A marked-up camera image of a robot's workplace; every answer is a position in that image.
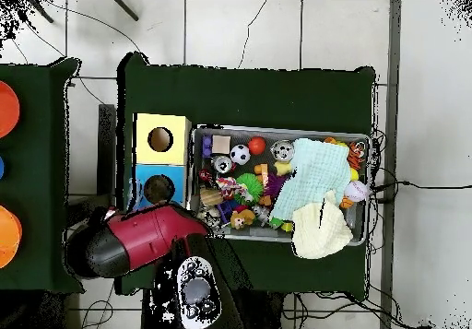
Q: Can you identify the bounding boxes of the cream yellow cloth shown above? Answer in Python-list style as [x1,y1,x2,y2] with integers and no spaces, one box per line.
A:
[291,189,354,260]

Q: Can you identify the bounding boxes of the clear mesh bin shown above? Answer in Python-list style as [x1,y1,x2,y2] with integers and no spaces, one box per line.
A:
[185,123,372,247]

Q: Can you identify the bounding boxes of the wooden box with three holes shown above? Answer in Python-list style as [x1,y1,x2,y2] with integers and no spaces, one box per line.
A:
[130,112,193,212]

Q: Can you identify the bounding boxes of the crushed silver can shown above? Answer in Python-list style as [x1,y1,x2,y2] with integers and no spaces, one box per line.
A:
[211,154,234,174]

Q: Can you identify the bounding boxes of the black and white soccer ball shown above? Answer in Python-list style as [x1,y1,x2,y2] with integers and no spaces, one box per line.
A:
[230,144,252,167]

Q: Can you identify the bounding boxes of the green spiky ball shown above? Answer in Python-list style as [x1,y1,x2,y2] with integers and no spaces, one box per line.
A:
[233,172,265,206]

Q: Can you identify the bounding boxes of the wooden cube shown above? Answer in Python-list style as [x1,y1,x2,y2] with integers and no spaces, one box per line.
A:
[211,134,232,155]

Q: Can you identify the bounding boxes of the orange red ball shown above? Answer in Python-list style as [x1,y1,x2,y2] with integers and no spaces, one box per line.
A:
[247,135,267,156]

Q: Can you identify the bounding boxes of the purple spiky ball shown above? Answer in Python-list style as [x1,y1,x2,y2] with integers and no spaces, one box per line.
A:
[264,172,289,197]

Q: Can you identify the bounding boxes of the silver can with pull tab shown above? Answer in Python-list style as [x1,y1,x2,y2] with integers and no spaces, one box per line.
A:
[270,139,296,161]

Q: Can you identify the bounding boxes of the mint green cloth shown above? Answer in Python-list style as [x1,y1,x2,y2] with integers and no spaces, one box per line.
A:
[268,137,352,222]

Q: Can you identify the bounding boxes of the white baseball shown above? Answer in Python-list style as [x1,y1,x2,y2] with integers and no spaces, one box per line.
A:
[343,180,370,203]

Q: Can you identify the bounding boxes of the side table with green cloth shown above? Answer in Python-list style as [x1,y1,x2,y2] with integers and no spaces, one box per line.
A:
[0,57,85,294]

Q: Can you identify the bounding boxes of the black metal leg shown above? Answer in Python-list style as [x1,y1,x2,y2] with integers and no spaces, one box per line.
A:
[112,0,139,22]
[27,0,54,24]

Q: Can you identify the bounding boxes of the orange round disc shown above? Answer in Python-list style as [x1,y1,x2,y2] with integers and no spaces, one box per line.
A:
[0,205,23,269]

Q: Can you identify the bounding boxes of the red-orange round disc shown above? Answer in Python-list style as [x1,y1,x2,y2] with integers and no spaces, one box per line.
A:
[0,80,21,138]

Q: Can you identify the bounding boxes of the thin black floor cable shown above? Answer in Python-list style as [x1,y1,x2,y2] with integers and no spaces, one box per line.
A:
[237,0,267,69]

